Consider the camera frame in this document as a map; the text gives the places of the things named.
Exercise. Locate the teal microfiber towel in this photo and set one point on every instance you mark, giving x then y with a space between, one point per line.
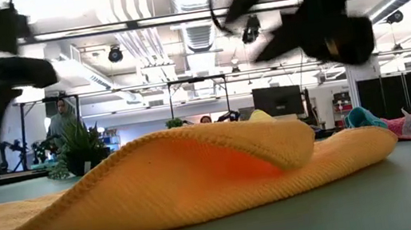
363 117

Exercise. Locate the orange microfiber towel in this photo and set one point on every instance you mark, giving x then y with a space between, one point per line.
120 199

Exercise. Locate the black background robot arm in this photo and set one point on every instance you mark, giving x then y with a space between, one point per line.
13 150
230 116

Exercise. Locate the black ceiling spotlight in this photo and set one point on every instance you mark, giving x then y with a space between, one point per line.
115 54
394 17
251 30

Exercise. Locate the white room pillar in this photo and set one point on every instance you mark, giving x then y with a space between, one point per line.
364 84

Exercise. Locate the black computer monitor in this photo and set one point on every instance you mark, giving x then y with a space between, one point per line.
278 100

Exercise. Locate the red equipment cart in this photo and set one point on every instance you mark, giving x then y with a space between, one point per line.
342 102

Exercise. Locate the person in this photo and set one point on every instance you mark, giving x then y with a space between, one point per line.
61 123
205 120

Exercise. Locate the black room partition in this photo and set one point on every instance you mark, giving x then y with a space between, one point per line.
399 91

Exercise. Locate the tan plastic bin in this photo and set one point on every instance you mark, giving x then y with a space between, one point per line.
286 118

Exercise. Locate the small green background plant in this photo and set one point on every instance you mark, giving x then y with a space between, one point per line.
174 122

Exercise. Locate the small potted succulent plant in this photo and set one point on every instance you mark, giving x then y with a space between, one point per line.
82 156

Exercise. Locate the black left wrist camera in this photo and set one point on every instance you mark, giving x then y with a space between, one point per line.
2 77

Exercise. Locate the silver ribbed ceiling duct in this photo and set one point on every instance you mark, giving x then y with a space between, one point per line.
198 37

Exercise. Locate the black ceiling light rail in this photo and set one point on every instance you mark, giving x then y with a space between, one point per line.
176 18

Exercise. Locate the black table frame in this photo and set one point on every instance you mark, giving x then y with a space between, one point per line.
17 178

